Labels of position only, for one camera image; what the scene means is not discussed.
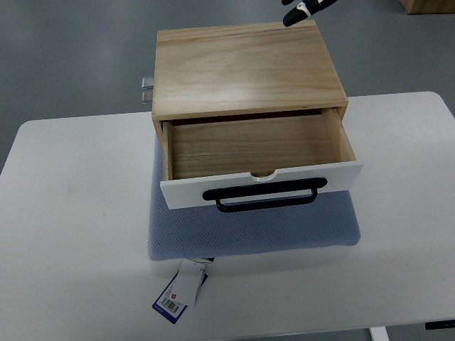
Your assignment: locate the silver table clamp upper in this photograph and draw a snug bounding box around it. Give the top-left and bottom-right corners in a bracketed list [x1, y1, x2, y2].
[141, 77, 154, 89]

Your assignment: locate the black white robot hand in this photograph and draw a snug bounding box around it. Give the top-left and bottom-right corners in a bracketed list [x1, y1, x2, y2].
[282, 0, 336, 27]

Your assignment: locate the white drawer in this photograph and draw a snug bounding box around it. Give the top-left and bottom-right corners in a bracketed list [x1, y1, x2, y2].
[160, 108, 363, 209]

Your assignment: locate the silver table clamp lower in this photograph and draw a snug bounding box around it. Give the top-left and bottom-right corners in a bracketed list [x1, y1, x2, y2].
[141, 90, 153, 104]

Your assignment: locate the white blue price tag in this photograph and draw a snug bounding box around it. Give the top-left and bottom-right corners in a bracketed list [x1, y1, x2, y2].
[151, 258, 214, 324]

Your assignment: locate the blue grey cushion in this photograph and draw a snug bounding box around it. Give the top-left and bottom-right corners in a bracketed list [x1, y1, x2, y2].
[148, 145, 360, 261]

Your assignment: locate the silver table clamp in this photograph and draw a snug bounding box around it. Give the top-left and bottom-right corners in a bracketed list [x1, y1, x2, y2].
[141, 77, 154, 89]
[141, 90, 153, 104]

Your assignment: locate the white table leg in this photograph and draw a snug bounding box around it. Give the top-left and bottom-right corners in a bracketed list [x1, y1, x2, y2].
[369, 326, 390, 341]

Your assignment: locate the cardboard box corner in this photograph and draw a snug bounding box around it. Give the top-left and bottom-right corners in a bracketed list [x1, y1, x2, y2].
[400, 0, 455, 14]

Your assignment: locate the black table control panel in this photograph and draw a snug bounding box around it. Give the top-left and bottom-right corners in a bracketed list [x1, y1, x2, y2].
[424, 320, 455, 330]

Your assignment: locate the wooden drawer cabinet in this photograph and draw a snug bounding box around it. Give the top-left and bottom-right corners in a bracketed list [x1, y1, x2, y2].
[151, 19, 349, 150]

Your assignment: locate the black drawer handle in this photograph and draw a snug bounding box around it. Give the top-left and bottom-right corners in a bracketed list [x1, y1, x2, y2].
[202, 178, 328, 213]

